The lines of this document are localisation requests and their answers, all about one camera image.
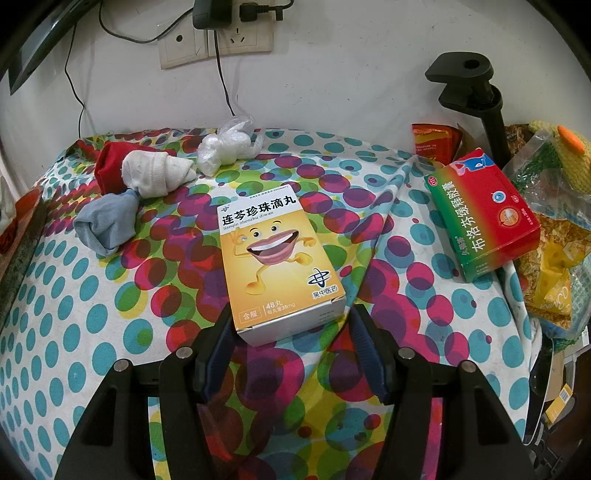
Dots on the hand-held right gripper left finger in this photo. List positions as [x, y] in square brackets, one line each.
[217, 364]

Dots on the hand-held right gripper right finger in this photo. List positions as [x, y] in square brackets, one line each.
[369, 355]

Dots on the yellow medicine box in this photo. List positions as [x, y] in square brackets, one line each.
[272, 249]

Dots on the light blue sock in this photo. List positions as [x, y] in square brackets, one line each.
[104, 226]

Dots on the white sock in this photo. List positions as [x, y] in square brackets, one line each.
[154, 174]

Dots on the clear plastic bag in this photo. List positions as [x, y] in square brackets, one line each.
[226, 147]

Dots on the red sock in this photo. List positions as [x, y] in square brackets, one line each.
[108, 168]

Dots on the red round tray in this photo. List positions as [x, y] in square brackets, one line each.
[23, 230]

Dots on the polka dot tablecloth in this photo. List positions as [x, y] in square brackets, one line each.
[138, 323]

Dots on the red and green medicine box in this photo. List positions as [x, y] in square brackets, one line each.
[485, 217]

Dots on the clear bag of snacks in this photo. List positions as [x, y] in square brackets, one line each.
[554, 258]

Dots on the orange snack packet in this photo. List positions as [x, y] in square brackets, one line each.
[431, 143]

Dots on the yellow knitted toy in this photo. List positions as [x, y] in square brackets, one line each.
[570, 157]

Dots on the black clamp stand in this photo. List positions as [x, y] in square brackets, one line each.
[461, 69]

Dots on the black power adapter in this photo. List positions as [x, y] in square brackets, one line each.
[210, 14]

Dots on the black plug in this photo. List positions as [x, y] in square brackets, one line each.
[251, 11]

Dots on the black television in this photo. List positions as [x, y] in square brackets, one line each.
[27, 50]

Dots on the white wall socket plate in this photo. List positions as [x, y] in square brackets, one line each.
[249, 39]
[182, 46]

